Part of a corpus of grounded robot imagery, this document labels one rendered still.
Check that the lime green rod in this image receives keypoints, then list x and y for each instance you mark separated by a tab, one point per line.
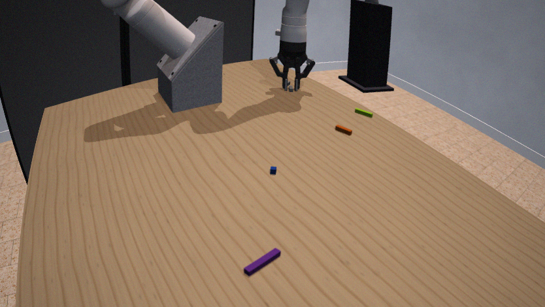
363	112

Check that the orange rod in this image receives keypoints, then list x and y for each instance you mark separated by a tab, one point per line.
343	130

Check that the purple rod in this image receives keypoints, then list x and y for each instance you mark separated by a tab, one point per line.
262	262

